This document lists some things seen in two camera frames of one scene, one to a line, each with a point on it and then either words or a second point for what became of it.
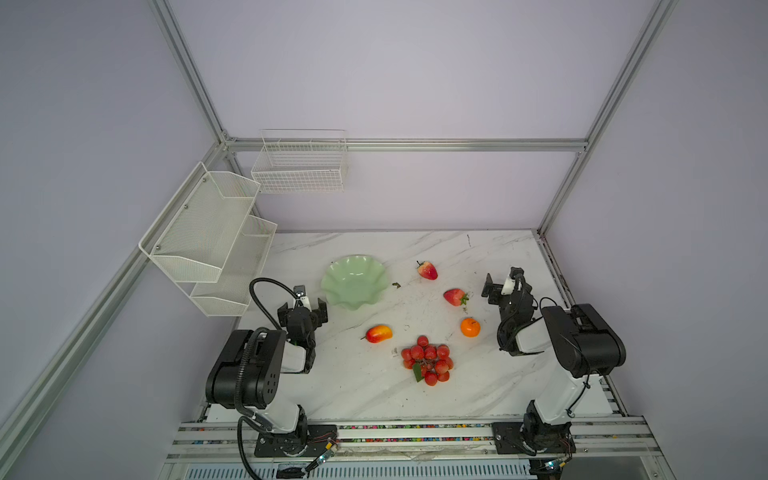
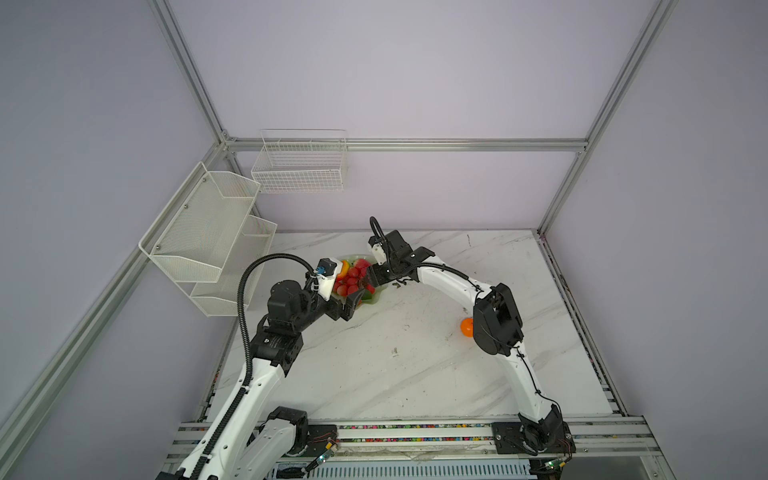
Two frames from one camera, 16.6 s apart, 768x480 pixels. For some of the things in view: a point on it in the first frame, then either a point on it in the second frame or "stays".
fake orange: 470,327 stays
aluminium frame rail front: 631,437 stays
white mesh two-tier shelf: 212,241 stays
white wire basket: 301,161 stays
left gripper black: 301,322 → 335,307
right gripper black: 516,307 → 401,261
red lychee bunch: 429,363 → 354,279
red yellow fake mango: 378,334 → 344,269
